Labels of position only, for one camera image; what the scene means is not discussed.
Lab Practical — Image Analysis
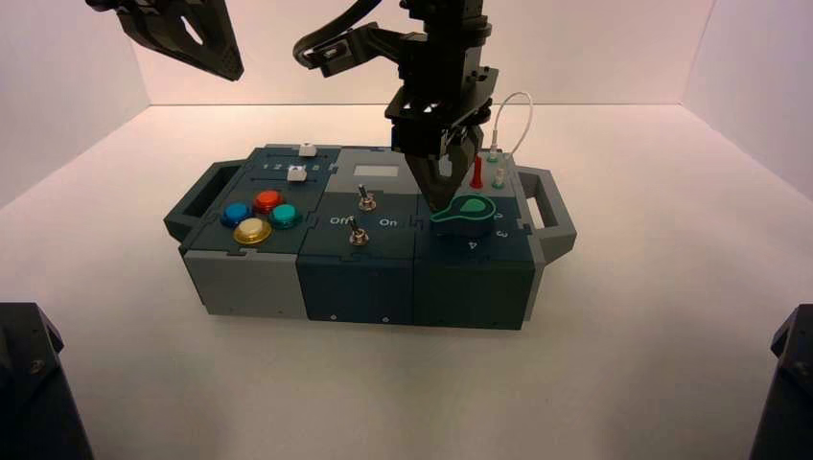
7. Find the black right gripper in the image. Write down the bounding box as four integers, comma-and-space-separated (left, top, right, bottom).
383, 34, 500, 215

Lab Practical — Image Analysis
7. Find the green pointer rotary knob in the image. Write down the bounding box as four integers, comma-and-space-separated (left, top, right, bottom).
430, 194, 498, 238

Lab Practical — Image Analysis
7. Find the grey and teal control box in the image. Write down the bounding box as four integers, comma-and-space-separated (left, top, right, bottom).
163, 143, 578, 332

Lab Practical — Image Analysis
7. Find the red push button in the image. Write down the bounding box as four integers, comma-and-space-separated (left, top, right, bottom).
253, 189, 285, 216

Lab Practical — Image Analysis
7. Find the blue push button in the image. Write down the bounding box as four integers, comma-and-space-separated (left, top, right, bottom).
220, 202, 254, 229

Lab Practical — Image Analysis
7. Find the teal push button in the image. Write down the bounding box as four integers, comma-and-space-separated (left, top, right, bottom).
268, 203, 304, 230

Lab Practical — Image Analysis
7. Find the yellow push button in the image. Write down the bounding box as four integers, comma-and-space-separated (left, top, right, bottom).
233, 218, 273, 246

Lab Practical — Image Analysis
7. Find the white jumper cable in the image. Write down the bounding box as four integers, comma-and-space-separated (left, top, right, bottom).
486, 91, 535, 192

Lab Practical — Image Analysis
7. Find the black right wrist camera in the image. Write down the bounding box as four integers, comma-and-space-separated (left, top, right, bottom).
291, 0, 409, 80

